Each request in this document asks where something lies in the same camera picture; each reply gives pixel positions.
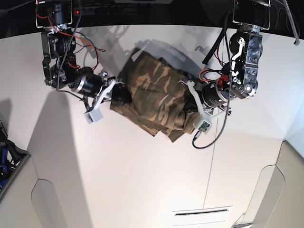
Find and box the camouflage T-shirt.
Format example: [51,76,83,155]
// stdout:
[110,52,199,142]

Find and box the black power strip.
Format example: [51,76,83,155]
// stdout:
[82,5,138,16]

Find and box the black camera cable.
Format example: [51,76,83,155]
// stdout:
[191,104,230,150]

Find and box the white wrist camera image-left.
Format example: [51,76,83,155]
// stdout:
[84,108,103,124]

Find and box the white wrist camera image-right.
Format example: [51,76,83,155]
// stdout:
[193,114,213,133]

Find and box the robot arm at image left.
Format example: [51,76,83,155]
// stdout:
[35,0,132,111]

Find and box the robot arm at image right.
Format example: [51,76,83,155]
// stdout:
[183,0,271,114]

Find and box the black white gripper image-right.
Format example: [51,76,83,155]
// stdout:
[179,79,229,116]

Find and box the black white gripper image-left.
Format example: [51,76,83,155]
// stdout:
[73,70,132,112]

